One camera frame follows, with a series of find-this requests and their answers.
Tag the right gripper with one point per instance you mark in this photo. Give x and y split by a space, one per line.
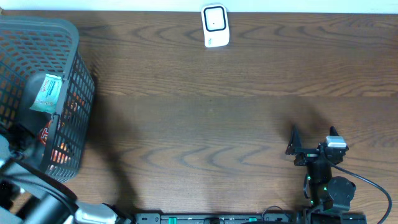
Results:
295 146

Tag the teal wet wipes pack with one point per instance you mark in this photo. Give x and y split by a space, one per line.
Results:
47 98

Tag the orange chocolate bar wrapper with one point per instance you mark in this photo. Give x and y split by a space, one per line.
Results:
43 133

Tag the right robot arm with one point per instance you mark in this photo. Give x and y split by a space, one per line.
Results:
329 196

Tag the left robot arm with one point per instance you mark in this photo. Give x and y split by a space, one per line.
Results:
30 196

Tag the white barcode scanner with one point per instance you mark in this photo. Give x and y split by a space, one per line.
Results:
215 25

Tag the grey plastic shopping basket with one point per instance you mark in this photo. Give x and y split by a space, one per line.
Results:
32 47

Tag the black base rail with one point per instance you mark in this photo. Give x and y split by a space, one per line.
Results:
269 217

